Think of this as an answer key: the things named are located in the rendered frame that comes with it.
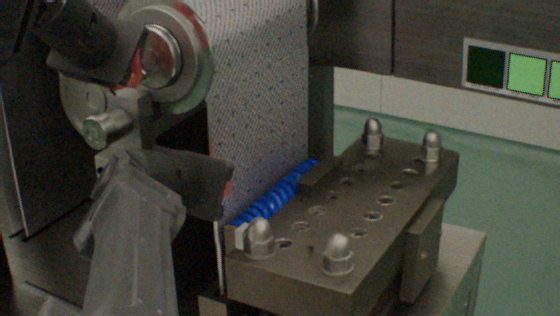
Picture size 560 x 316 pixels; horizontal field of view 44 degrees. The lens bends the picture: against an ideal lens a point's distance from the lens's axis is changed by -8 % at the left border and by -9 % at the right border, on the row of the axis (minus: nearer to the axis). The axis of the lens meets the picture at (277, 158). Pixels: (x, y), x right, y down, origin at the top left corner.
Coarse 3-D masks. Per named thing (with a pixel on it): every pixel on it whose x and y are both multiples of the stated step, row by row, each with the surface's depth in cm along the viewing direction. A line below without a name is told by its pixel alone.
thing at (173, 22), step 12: (144, 12) 81; (156, 12) 80; (168, 12) 80; (144, 24) 82; (168, 24) 80; (180, 24) 79; (180, 36) 80; (192, 36) 80; (192, 48) 80; (192, 60) 80; (192, 72) 81; (180, 84) 83; (192, 84) 82; (156, 96) 85; (168, 96) 84; (180, 96) 83
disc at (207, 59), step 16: (144, 0) 82; (160, 0) 80; (176, 0) 79; (128, 16) 84; (192, 16) 79; (192, 32) 80; (208, 48) 80; (208, 64) 81; (208, 80) 81; (192, 96) 83; (176, 112) 86
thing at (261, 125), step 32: (288, 64) 98; (224, 96) 85; (256, 96) 92; (288, 96) 99; (224, 128) 87; (256, 128) 94; (288, 128) 101; (256, 160) 95; (288, 160) 103; (256, 192) 97; (224, 224) 92
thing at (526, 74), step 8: (512, 56) 95; (520, 56) 94; (512, 64) 95; (520, 64) 95; (528, 64) 94; (536, 64) 94; (544, 64) 93; (512, 72) 96; (520, 72) 95; (528, 72) 95; (536, 72) 94; (512, 80) 96; (520, 80) 96; (528, 80) 95; (536, 80) 95; (512, 88) 97; (520, 88) 96; (528, 88) 96; (536, 88) 95
